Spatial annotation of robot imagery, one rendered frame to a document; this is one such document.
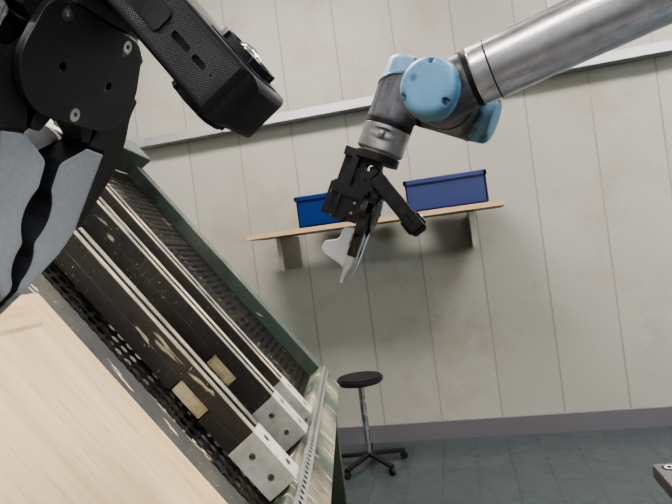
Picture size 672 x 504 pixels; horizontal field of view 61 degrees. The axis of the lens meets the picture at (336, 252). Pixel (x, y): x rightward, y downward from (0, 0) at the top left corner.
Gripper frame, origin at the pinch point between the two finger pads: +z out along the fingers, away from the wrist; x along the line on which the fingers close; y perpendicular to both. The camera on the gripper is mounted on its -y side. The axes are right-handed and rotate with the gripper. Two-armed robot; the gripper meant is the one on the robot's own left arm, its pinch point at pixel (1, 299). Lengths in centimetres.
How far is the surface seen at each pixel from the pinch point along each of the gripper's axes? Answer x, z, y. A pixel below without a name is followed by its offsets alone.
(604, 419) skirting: -371, 70, -140
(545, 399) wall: -372, 72, -102
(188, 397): -80, 39, 21
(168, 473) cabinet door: -56, 40, 11
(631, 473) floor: -302, 77, -141
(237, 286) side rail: -190, 40, 60
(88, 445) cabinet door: -44, 34, 18
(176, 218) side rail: -186, 23, 92
